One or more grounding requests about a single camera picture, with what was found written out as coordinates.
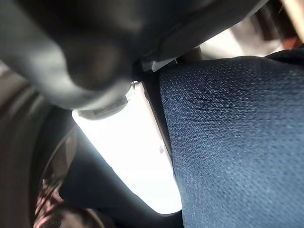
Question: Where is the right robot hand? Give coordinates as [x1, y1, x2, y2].
[0, 0, 262, 216]

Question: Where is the navy blue garment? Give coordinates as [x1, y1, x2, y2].
[58, 48, 304, 228]

